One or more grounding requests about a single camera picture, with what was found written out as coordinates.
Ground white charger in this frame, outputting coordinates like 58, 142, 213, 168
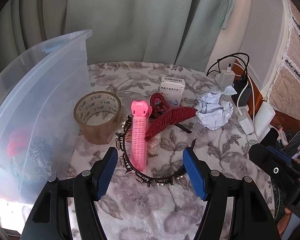
237, 105, 255, 135
214, 64, 237, 88

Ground brown tape roll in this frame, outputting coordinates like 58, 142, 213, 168
73, 92, 122, 145

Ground black toothed headband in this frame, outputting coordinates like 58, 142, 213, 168
116, 115, 198, 188

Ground white medicine box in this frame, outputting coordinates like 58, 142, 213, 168
158, 76, 187, 107

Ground black charger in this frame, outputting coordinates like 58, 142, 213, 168
234, 79, 253, 108

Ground teal coil hair ties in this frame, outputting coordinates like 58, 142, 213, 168
9, 157, 23, 178

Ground pink coil hair ties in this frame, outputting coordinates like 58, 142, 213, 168
7, 129, 30, 158

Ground pink cloth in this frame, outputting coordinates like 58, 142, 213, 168
276, 127, 289, 145

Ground smartphone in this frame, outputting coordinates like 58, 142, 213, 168
281, 131, 300, 159

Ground leopard print scrunchie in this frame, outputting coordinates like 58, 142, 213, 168
29, 136, 55, 178

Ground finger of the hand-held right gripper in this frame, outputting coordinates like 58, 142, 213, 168
249, 144, 300, 188

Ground pink hair roller clip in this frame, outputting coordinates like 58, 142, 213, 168
129, 101, 150, 172

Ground dark red hair claw clip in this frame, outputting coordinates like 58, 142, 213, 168
145, 93, 199, 142

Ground clear plastic storage box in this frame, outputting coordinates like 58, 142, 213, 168
0, 29, 93, 204

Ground pale green curtain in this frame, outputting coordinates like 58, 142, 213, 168
0, 0, 237, 73

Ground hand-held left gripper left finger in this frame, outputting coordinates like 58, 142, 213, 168
21, 147, 118, 240

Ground black cloth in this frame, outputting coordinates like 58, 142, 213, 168
259, 127, 279, 147

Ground floral fleece blanket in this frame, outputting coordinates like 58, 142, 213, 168
65, 61, 278, 240

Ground white paper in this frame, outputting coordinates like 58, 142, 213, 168
195, 85, 237, 130

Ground white power adapter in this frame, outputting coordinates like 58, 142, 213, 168
254, 102, 276, 143

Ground person's right hand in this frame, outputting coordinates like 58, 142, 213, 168
276, 206, 294, 238

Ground beige quilted lace cover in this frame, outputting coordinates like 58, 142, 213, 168
265, 0, 300, 113

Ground pale beaded hair clip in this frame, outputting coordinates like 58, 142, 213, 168
147, 134, 162, 158

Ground white charging cable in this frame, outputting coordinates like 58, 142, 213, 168
236, 76, 255, 120

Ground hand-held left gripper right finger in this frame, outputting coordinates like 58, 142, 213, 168
182, 148, 282, 240

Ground black charging cable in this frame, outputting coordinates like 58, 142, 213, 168
206, 52, 250, 85

